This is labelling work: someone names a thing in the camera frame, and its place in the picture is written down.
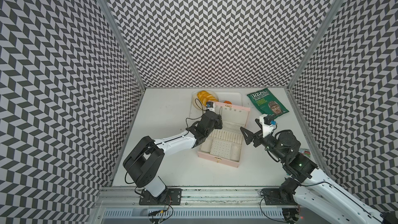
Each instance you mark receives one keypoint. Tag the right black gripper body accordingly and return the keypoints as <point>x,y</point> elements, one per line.
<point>268,142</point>

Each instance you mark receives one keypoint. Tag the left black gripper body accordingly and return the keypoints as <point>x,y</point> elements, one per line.
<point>217,124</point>

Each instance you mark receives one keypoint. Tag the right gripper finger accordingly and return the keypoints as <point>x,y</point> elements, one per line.
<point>250,138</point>
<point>246,133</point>

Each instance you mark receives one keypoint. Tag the pink jewelry box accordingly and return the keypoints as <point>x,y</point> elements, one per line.
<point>224,146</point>

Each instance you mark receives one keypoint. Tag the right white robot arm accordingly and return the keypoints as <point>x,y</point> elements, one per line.
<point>309,186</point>

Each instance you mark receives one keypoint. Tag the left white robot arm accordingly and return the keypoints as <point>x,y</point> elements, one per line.
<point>143,162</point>

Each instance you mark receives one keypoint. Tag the cream round plate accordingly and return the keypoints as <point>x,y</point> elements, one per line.
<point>196,102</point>

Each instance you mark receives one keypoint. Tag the yellow braided bread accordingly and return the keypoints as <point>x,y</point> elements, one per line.
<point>205,96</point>

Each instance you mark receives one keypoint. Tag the white rectangular tray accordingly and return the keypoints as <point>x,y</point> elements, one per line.
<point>234,97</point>

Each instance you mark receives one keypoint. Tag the teal candy packet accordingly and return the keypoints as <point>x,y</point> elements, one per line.
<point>306,152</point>

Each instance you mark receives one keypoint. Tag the green crisps bag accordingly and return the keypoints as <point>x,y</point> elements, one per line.
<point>266,103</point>

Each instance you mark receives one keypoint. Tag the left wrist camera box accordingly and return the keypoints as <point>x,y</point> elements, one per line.
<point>210,106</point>

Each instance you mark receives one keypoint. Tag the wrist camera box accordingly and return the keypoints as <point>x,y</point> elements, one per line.
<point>268,124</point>
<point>210,106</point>

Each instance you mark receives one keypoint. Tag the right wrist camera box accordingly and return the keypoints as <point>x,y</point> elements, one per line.
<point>268,124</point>

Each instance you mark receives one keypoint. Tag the metal base rail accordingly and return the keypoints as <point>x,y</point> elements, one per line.
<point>215,205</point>

